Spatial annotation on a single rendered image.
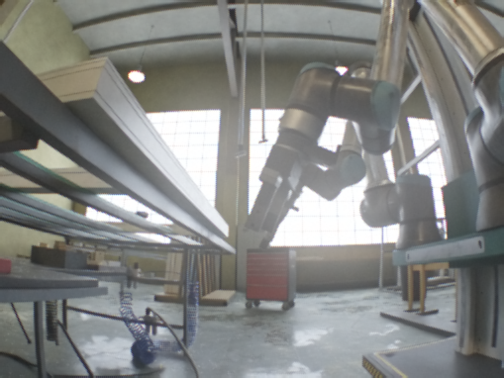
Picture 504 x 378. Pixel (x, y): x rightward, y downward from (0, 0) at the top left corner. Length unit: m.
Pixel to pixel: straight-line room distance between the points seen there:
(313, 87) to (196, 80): 10.61
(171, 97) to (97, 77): 10.53
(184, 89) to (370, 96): 10.57
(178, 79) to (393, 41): 10.82
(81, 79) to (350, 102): 0.44
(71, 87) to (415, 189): 1.00
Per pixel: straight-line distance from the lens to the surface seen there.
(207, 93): 10.62
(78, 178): 0.89
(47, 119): 0.35
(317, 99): 0.54
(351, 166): 0.87
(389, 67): 0.72
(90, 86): 0.39
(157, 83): 11.58
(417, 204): 1.02
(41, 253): 1.76
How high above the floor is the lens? 0.67
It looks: 16 degrees up
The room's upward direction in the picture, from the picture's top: 1 degrees clockwise
